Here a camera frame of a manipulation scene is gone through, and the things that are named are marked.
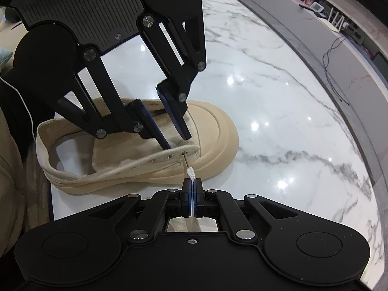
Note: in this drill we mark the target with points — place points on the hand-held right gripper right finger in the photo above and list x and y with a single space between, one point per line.
198 198

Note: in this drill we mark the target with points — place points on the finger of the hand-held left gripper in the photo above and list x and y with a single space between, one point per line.
154 132
177 118

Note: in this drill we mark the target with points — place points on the beige sofa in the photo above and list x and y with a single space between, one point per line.
9 188

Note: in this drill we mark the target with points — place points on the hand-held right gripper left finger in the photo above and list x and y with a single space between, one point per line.
186 197

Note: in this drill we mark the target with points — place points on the beige canvas shoe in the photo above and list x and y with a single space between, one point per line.
212 133

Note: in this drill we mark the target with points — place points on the black remote control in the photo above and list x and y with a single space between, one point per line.
304 6

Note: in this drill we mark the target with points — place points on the white display device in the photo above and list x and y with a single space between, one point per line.
318 6

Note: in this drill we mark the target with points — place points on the white router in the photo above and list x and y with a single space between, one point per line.
332 25

